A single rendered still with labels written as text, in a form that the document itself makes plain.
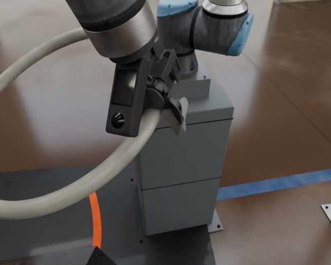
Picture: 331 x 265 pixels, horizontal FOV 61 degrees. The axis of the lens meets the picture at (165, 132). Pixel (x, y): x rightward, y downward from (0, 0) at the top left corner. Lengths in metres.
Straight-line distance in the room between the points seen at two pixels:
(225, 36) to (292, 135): 1.62
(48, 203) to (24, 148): 1.95
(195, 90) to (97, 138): 1.32
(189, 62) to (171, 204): 0.74
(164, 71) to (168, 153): 0.80
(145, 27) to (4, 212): 0.36
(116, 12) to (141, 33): 0.04
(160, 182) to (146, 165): 0.14
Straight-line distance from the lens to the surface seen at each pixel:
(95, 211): 1.82
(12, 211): 0.51
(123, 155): 0.44
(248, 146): 2.26
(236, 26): 1.00
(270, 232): 1.82
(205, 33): 1.01
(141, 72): 0.40
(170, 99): 0.43
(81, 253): 1.01
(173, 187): 1.38
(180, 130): 0.50
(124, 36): 0.36
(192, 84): 1.13
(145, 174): 1.27
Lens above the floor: 1.49
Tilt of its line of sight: 40 degrees down
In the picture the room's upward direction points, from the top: straight up
